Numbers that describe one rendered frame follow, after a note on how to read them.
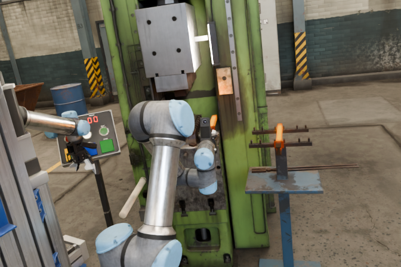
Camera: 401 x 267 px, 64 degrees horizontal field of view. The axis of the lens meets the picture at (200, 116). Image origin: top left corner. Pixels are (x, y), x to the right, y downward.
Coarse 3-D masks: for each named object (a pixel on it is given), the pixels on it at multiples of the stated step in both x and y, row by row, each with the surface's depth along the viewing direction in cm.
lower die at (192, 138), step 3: (198, 114) 243; (201, 114) 242; (195, 117) 236; (198, 120) 227; (198, 123) 222; (195, 126) 214; (195, 129) 208; (195, 132) 205; (192, 135) 204; (195, 135) 204; (186, 138) 204; (189, 138) 204; (192, 138) 204; (195, 138) 204; (186, 141) 205; (189, 141) 205; (192, 141) 205; (195, 141) 204
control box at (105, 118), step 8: (96, 112) 200; (104, 112) 200; (96, 120) 197; (104, 120) 199; (112, 120) 200; (96, 128) 196; (112, 128) 198; (64, 136) 191; (96, 136) 195; (104, 136) 196; (112, 136) 197; (64, 144) 190; (64, 152) 188; (112, 152) 194; (120, 152) 195; (64, 160) 187
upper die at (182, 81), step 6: (156, 78) 196; (162, 78) 195; (168, 78) 195; (174, 78) 194; (180, 78) 194; (186, 78) 194; (192, 78) 215; (156, 84) 197; (162, 84) 196; (168, 84) 196; (174, 84) 196; (180, 84) 195; (186, 84) 195; (156, 90) 198; (162, 90) 197; (168, 90) 197; (174, 90) 197
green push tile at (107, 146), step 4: (104, 140) 194; (108, 140) 195; (100, 144) 193; (104, 144) 194; (108, 144) 194; (112, 144) 195; (104, 148) 193; (108, 148) 193; (112, 148) 194; (104, 152) 192
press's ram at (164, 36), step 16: (144, 16) 186; (160, 16) 185; (176, 16) 184; (192, 16) 208; (144, 32) 189; (160, 32) 188; (176, 32) 187; (192, 32) 200; (144, 48) 191; (160, 48) 190; (176, 48) 189; (192, 48) 193; (144, 64) 194; (160, 64) 193; (176, 64) 192; (192, 64) 191
